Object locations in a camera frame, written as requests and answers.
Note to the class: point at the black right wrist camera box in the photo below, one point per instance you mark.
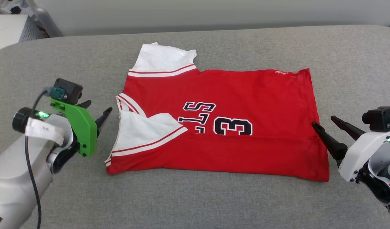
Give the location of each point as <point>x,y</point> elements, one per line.
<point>379,117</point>

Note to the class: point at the grey metal frame leg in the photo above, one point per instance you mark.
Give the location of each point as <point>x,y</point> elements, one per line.
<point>45,22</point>

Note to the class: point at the white metal cabinet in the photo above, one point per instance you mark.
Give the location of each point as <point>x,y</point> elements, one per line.
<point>7,30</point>

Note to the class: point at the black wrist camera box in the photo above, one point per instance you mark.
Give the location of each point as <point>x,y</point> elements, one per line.
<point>379,117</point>
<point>69,90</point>

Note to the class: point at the grey fabric sofa cushion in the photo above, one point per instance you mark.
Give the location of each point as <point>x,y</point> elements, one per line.
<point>214,206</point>

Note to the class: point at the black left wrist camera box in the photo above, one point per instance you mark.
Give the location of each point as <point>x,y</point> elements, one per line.
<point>69,90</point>

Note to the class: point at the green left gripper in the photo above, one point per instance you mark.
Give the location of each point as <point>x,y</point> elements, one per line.
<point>82,127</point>

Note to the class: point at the red white basketball jersey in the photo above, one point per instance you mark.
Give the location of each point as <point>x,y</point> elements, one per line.
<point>245,95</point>

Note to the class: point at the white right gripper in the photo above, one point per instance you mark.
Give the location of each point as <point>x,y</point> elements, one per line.
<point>357,152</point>

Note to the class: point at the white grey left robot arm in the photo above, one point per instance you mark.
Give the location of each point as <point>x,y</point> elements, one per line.
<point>17,171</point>

